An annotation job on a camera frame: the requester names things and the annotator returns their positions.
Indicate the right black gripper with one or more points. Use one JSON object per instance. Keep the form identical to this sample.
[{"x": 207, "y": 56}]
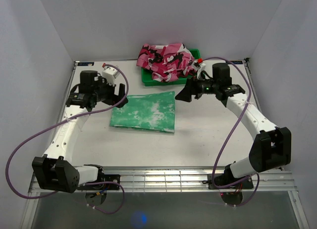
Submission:
[{"x": 189, "y": 89}]

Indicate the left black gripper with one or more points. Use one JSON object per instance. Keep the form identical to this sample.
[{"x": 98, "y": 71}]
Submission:
[{"x": 113, "y": 98}]

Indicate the green white tie-dye trousers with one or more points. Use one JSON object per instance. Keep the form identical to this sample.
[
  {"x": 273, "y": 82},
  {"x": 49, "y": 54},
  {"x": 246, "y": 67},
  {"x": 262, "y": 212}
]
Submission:
[{"x": 150, "y": 112}]

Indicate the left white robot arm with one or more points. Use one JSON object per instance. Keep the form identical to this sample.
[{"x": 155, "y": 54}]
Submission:
[{"x": 54, "y": 170}]

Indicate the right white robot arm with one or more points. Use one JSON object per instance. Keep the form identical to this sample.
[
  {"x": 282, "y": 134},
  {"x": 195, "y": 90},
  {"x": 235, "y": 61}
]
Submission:
[{"x": 271, "y": 146}]

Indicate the pink camouflage trousers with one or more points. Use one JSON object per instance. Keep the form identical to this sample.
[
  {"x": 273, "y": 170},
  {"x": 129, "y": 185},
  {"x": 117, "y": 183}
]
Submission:
[{"x": 166, "y": 63}]

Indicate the green plastic bin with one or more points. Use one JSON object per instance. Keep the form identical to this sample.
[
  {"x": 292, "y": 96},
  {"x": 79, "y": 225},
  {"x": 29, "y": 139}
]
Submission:
[{"x": 147, "y": 80}]

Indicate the left blue table label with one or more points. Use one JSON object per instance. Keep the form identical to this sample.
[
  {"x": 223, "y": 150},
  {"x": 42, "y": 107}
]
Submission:
[{"x": 85, "y": 64}]

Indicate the blue table label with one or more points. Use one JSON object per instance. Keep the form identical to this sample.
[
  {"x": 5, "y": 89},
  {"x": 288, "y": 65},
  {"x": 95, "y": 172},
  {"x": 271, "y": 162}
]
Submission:
[
  {"x": 85, "y": 64},
  {"x": 237, "y": 62}
]

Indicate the right blue table label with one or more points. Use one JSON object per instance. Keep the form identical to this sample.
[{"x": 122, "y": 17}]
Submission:
[{"x": 237, "y": 62}]

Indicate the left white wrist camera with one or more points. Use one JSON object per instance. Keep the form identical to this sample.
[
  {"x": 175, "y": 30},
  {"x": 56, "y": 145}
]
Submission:
[{"x": 110, "y": 74}]

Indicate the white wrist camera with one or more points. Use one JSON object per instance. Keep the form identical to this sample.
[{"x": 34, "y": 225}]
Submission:
[
  {"x": 199, "y": 66},
  {"x": 110, "y": 74}
]

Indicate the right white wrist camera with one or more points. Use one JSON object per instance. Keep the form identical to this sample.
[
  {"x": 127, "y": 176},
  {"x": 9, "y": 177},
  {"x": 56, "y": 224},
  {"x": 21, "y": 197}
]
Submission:
[{"x": 199, "y": 66}]

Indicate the aluminium frame rail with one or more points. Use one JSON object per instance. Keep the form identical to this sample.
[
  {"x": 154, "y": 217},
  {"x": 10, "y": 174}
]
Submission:
[{"x": 189, "y": 179}]

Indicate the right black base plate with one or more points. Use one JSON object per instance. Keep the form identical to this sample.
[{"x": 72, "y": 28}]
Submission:
[{"x": 221, "y": 180}]

